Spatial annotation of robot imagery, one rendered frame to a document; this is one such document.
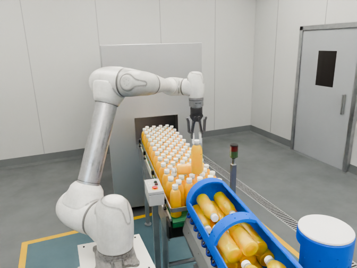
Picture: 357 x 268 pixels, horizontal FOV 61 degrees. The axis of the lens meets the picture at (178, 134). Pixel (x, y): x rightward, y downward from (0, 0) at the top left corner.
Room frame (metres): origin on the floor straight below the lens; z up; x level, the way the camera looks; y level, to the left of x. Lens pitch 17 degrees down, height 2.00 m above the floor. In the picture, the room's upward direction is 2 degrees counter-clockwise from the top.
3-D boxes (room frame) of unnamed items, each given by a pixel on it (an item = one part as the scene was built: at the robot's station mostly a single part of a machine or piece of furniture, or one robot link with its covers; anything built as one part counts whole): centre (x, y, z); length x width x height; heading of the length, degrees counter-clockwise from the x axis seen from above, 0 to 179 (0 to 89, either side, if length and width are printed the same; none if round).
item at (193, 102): (1.84, -0.11, 1.65); 0.09 x 0.09 x 0.06
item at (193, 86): (1.85, -0.10, 1.76); 0.13 x 0.11 x 0.16; 60
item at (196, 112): (1.84, -0.11, 1.58); 0.08 x 0.07 x 0.09; 102
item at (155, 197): (1.86, 0.17, 1.05); 0.20 x 0.10 x 0.10; 14
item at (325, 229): (1.41, -0.77, 1.03); 0.28 x 0.28 x 0.01
